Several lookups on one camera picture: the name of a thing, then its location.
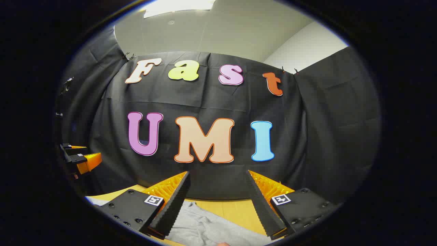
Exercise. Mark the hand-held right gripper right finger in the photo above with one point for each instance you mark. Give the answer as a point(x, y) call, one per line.
point(264, 212)

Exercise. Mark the grey zip-neck sweatshirt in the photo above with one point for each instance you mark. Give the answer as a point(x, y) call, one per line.
point(205, 229)

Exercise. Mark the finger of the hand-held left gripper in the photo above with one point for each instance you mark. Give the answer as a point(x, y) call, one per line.
point(89, 162)
point(65, 152)

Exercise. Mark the black backdrop cloth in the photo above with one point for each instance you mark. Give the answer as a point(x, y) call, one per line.
point(205, 99)

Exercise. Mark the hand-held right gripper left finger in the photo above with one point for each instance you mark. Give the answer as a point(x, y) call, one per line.
point(170, 212)

